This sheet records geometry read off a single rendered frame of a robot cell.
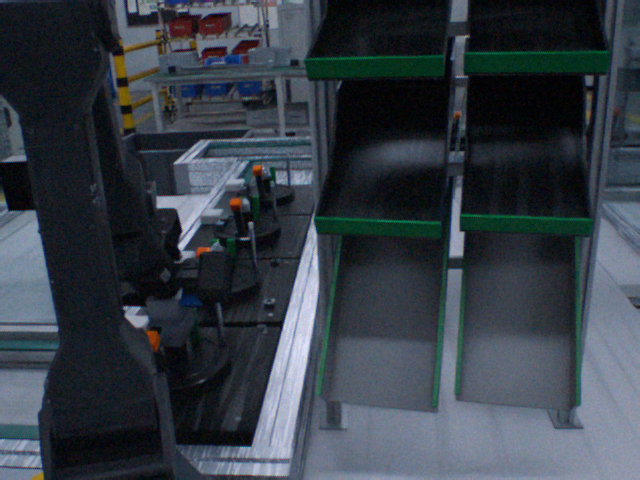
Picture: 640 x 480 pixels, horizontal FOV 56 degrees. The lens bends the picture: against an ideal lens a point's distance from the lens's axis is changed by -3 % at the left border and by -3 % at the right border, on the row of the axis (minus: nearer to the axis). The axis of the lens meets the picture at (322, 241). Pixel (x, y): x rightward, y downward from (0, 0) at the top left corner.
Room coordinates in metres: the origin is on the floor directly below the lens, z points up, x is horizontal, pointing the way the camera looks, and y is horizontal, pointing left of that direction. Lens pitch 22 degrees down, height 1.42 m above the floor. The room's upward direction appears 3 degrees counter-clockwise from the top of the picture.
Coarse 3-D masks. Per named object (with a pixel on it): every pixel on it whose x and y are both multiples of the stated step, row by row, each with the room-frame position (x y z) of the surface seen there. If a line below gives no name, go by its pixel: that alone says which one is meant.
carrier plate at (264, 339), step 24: (216, 336) 0.79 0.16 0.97; (240, 336) 0.79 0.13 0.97; (264, 336) 0.78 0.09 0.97; (240, 360) 0.72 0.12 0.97; (264, 360) 0.72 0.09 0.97; (240, 384) 0.67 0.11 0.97; (264, 384) 0.66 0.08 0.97; (192, 408) 0.62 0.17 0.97; (216, 408) 0.62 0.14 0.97; (240, 408) 0.61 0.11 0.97; (192, 432) 0.58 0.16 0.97; (216, 432) 0.58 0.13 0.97; (240, 432) 0.57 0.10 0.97
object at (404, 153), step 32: (448, 64) 0.81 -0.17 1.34; (352, 96) 0.80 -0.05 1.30; (384, 96) 0.83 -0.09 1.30; (416, 96) 0.81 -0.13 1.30; (448, 96) 0.69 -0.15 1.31; (352, 128) 0.77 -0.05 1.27; (384, 128) 0.76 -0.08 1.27; (416, 128) 0.75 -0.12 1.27; (448, 128) 0.68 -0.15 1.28; (352, 160) 0.72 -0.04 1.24; (384, 160) 0.71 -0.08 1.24; (416, 160) 0.70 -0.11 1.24; (448, 160) 0.68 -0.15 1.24; (352, 192) 0.66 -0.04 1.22; (384, 192) 0.66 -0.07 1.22; (416, 192) 0.65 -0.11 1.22; (320, 224) 0.61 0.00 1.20; (352, 224) 0.60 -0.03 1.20; (384, 224) 0.59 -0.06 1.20; (416, 224) 0.58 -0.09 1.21
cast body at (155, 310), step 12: (156, 300) 0.69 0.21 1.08; (168, 300) 0.68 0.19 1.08; (180, 300) 0.69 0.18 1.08; (156, 312) 0.68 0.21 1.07; (168, 312) 0.68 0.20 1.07; (180, 312) 0.68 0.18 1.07; (192, 312) 0.73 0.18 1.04; (156, 324) 0.68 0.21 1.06; (168, 324) 0.68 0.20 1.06; (180, 324) 0.68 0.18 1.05; (192, 324) 0.72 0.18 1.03; (168, 336) 0.67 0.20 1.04; (180, 336) 0.67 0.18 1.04
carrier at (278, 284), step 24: (216, 240) 1.00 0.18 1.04; (240, 264) 1.01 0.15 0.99; (264, 264) 1.04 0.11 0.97; (288, 264) 1.04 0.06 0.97; (240, 288) 0.91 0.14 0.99; (264, 288) 0.94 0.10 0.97; (288, 288) 0.94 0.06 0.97; (144, 312) 0.88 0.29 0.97; (240, 312) 0.86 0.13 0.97; (264, 312) 0.86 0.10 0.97
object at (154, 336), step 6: (150, 330) 0.65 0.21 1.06; (156, 330) 0.65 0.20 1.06; (150, 336) 0.62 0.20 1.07; (156, 336) 0.62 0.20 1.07; (150, 342) 0.61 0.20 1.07; (156, 342) 0.62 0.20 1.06; (156, 348) 0.62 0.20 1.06; (156, 354) 0.63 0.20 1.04; (162, 354) 0.64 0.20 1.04; (156, 360) 0.63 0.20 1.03; (162, 360) 0.64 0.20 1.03; (156, 366) 0.64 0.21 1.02; (162, 366) 0.64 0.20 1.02; (168, 366) 0.65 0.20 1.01; (168, 372) 0.65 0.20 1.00
